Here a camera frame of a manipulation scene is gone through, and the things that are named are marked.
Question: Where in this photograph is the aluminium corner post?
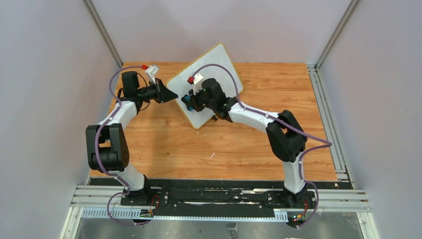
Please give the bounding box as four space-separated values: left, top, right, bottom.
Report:
314 0 361 71
82 0 123 67

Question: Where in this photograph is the blue black whiteboard eraser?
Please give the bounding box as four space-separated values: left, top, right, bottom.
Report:
181 95 195 111

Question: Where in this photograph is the yellow framed whiteboard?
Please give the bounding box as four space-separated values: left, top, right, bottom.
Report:
166 43 243 129

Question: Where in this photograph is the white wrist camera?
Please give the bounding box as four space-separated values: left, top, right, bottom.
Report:
193 73 205 95
144 65 159 84

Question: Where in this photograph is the aluminium side rail right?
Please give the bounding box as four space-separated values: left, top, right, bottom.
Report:
307 64 354 186

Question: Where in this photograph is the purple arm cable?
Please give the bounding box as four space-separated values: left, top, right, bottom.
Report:
95 64 156 227
187 63 333 229

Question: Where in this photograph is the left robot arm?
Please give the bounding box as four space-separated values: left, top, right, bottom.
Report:
86 71 178 199

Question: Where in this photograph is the aluminium corner post right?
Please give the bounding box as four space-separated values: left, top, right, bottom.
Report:
314 0 361 71

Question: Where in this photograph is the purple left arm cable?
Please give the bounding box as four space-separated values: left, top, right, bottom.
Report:
95 64 156 227

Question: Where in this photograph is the aluminium frame rail front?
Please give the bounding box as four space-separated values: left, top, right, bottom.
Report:
60 178 380 239

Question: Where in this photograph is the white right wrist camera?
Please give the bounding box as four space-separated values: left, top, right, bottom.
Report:
193 73 205 95

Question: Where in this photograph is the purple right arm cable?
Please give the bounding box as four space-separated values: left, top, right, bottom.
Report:
187 63 333 229

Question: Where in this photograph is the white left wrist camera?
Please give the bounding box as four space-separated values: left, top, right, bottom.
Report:
144 65 159 84

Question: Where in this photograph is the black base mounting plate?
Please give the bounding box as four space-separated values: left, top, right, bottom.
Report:
89 177 354 219

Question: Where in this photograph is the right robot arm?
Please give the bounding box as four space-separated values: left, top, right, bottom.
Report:
182 76 308 202

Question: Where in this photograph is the aluminium corner post left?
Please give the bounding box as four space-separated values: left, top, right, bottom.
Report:
82 0 123 67

